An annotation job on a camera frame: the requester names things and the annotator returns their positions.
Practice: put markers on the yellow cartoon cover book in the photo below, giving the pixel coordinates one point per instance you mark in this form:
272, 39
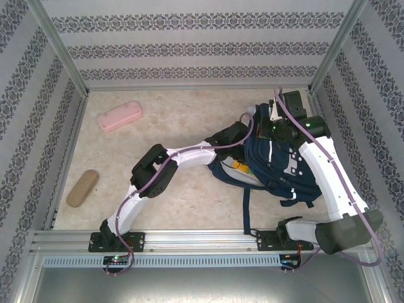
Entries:
242, 168

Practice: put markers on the navy blue backpack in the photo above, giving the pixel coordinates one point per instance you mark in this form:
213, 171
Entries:
284, 176

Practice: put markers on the pink pencil case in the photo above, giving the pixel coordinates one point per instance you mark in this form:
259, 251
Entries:
120, 115

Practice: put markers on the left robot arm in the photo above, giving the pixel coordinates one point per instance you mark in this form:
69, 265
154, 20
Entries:
192, 154

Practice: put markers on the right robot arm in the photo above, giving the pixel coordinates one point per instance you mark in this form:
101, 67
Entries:
331, 176

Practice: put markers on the sheet metal shelf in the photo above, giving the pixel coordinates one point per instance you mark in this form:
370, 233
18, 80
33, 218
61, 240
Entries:
202, 284

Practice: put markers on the tan glasses case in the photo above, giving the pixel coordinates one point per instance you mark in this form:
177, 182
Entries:
82, 188

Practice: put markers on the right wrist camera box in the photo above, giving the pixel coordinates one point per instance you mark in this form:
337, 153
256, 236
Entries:
276, 111

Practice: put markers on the aluminium frame post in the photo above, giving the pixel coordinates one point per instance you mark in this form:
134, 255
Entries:
337, 44
57, 44

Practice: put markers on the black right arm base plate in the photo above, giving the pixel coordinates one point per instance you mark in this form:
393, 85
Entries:
265, 241

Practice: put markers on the aluminium mounting rail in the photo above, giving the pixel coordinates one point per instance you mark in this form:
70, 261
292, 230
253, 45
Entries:
195, 241

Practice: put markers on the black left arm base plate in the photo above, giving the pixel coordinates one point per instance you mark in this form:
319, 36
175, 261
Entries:
137, 241

